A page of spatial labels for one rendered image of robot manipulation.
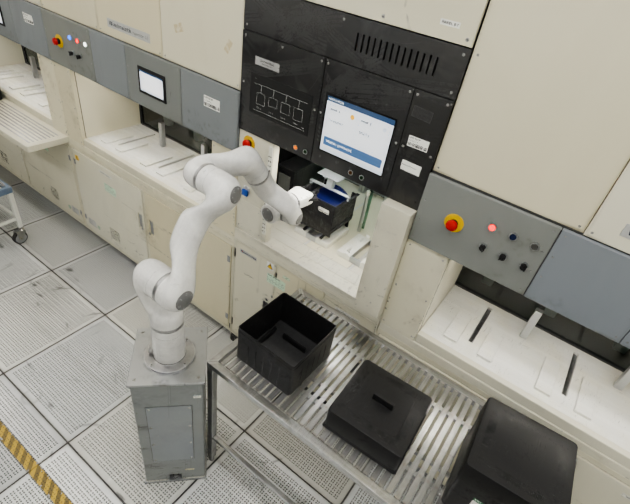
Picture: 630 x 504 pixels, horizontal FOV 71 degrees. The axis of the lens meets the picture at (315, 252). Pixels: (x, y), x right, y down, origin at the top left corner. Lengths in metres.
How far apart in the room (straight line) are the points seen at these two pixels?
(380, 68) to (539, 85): 0.49
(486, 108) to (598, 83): 0.28
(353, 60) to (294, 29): 0.26
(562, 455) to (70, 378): 2.35
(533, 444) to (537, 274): 0.53
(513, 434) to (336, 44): 1.39
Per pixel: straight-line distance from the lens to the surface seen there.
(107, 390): 2.74
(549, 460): 1.62
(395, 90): 1.56
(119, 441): 2.57
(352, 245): 2.24
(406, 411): 1.68
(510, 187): 1.52
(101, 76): 2.80
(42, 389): 2.85
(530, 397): 1.94
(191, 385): 1.79
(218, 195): 1.43
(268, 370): 1.72
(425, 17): 1.51
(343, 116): 1.68
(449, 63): 1.49
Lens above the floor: 2.20
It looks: 37 degrees down
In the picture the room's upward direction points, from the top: 10 degrees clockwise
